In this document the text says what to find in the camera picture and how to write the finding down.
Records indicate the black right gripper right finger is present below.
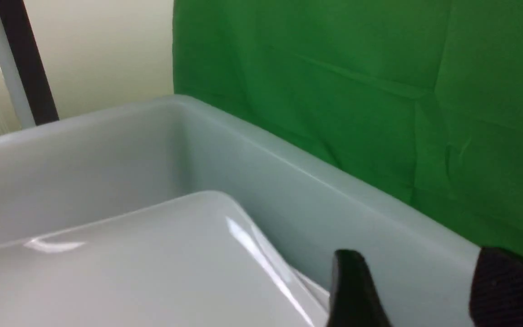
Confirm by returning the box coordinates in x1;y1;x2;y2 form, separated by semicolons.
469;247;523;327

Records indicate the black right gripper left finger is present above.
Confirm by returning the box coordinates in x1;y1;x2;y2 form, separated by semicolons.
326;249;391;327

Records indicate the stack of white plates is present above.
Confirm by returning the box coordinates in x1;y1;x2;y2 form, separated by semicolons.
0;191;328;327

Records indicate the green backdrop cloth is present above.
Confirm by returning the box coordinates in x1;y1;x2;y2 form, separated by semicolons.
173;0;523;255

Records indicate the white plastic tub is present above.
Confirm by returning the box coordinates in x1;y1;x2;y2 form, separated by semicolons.
0;95;479;327

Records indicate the black vertical pole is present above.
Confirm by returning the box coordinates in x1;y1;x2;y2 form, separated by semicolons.
0;0;59;129

